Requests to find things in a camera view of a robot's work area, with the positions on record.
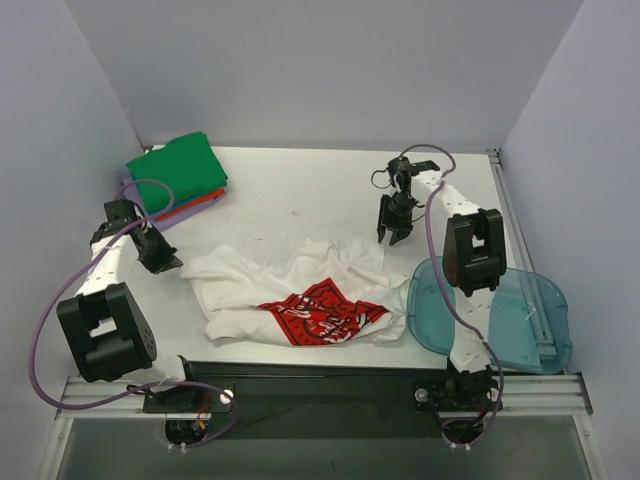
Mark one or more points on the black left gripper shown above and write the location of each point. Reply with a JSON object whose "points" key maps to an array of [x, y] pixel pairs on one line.
{"points": [[160, 254]]}

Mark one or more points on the teal plastic bin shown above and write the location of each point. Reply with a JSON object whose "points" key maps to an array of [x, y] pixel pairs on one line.
{"points": [[528, 328]]}

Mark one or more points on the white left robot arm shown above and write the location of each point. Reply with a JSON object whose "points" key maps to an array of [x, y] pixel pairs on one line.
{"points": [[106, 330]]}

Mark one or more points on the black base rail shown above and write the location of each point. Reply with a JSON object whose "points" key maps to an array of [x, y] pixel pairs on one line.
{"points": [[297, 402]]}

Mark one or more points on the aluminium frame rail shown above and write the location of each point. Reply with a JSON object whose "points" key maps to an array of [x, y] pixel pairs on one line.
{"points": [[279, 198]]}

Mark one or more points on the white t-shirt red print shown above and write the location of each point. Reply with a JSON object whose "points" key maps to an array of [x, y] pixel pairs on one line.
{"points": [[329, 293]]}

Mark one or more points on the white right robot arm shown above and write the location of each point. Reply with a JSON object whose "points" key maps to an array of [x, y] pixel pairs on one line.
{"points": [[469, 271]]}

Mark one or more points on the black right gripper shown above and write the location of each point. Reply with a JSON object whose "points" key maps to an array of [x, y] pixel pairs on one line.
{"points": [[395, 216]]}

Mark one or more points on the orange folded t-shirt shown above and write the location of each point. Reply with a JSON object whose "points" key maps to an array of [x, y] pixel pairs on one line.
{"points": [[205, 201]]}

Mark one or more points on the blue folded t-shirt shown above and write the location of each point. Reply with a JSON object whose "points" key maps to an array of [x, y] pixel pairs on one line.
{"points": [[172, 207]]}

